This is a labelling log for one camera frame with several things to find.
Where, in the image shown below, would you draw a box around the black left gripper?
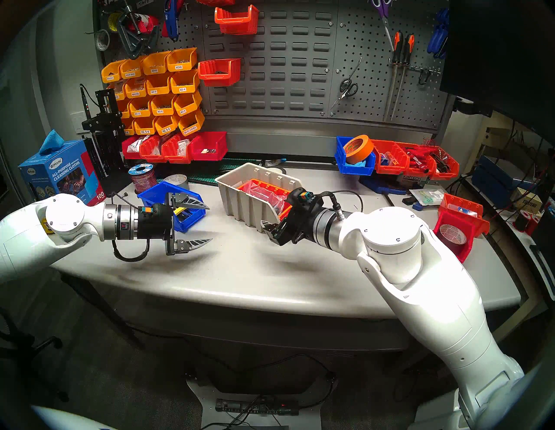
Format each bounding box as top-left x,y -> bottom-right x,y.
138,192 -> 213,255

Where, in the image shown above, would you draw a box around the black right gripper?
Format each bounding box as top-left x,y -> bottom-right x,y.
260,188 -> 324,247

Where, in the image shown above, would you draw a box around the large beige storage bin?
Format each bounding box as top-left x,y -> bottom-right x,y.
215,163 -> 303,235

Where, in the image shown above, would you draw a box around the blue plastic storage bin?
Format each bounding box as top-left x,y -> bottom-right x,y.
335,137 -> 376,176
137,181 -> 207,233

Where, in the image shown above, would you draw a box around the orange masking tape roll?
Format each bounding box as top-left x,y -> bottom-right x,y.
343,135 -> 374,165

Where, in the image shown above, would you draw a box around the red tool white lettering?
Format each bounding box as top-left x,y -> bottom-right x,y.
403,147 -> 441,170

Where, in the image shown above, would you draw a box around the blue red hand tool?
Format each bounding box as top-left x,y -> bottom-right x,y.
162,0 -> 185,42

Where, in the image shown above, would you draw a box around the clear bag of hardware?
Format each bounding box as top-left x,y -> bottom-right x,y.
251,181 -> 284,211

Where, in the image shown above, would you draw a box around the orange-red plastic bin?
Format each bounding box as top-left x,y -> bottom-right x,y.
397,142 -> 460,181
371,140 -> 410,175
238,179 -> 292,219
438,193 -> 490,238

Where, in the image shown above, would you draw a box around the green cutting mat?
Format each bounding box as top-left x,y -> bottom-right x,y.
187,158 -> 256,187

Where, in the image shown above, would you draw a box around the red parts bin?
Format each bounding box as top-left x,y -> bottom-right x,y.
189,131 -> 229,162
161,134 -> 192,164
139,135 -> 167,163
121,135 -> 144,160

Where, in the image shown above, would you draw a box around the black metal stand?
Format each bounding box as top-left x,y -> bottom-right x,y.
82,89 -> 131,195

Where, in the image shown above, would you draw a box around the blue bench vise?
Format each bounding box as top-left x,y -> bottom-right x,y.
360,171 -> 428,195

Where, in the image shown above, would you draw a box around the blue cleaning cloths box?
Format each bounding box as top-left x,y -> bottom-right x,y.
18,140 -> 106,205

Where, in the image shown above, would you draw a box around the blue cloth in dispenser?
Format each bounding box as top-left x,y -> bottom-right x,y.
39,129 -> 65,156

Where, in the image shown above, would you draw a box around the clear bag green label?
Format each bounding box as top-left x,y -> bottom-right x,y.
409,189 -> 445,206

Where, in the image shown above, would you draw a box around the large grey pegboard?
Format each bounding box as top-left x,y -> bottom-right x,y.
330,0 -> 451,130

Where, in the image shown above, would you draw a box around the black power strip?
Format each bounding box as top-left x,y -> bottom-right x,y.
215,398 -> 300,417

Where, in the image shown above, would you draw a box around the clear packing tape roll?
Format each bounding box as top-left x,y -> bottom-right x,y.
439,224 -> 468,248

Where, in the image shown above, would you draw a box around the black office chair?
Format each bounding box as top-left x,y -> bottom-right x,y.
0,310 -> 70,401

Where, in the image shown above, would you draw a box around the grey C-clamp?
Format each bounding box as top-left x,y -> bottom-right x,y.
116,5 -> 160,60

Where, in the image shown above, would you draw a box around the small grey pegboard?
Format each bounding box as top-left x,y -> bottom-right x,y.
93,0 -> 211,113

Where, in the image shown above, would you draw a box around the red white tape roll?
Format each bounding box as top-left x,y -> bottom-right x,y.
130,13 -> 159,34

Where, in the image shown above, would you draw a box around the dark blue case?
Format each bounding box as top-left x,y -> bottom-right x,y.
472,155 -> 527,195

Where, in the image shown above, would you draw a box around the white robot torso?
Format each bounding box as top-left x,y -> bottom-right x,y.
31,404 -> 120,430

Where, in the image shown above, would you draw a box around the blue spring clamps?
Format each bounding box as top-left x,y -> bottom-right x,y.
427,8 -> 450,59

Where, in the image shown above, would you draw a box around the small cardboard box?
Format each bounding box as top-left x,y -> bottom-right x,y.
512,191 -> 542,213

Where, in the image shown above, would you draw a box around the red thread spool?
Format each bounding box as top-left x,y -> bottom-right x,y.
514,210 -> 540,235

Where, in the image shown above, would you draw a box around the black monitor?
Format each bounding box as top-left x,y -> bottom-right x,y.
440,0 -> 555,146

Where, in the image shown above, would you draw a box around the red wire spool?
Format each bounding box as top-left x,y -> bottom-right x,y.
128,163 -> 157,194

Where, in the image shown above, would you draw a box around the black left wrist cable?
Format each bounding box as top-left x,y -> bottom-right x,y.
112,238 -> 150,261

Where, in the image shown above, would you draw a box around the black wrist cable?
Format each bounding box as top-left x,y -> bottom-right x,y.
323,190 -> 364,219
112,238 -> 150,261

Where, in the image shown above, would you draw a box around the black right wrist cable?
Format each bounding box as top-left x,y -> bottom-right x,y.
323,190 -> 364,219

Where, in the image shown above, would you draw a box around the black handled scissors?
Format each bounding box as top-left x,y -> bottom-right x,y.
330,58 -> 362,111

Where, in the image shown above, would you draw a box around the grey louvred wall panel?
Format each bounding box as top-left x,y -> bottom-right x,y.
202,0 -> 339,120

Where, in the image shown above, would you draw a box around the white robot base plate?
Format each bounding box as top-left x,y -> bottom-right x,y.
186,373 -> 339,430

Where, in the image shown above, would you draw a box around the purple handled scissors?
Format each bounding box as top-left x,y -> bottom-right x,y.
371,0 -> 395,52

